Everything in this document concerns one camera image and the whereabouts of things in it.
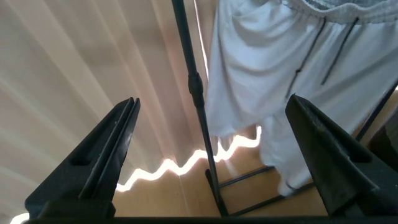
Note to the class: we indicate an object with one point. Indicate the black clothes rack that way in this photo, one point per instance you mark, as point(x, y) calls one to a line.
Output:
point(196, 87)

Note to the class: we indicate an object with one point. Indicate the pale grey shorts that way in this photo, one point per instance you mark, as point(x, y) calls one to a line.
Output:
point(258, 62)

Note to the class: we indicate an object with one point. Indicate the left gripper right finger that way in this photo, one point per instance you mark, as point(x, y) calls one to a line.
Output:
point(335, 174)

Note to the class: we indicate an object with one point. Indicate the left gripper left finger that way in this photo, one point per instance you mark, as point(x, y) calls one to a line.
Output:
point(62, 186)

